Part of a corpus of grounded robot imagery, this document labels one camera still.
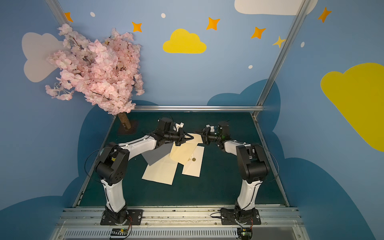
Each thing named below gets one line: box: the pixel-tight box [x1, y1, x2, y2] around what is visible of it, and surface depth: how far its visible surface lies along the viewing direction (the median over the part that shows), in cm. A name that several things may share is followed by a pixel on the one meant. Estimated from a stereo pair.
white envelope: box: [181, 145, 205, 178], surface depth 96 cm
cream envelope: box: [169, 133, 203, 165], surface depth 98 cm
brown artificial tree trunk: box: [117, 112, 132, 130], surface depth 107 cm
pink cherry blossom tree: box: [45, 23, 145, 116], surface depth 70 cm
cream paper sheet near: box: [141, 155, 179, 185], surface depth 93 cm
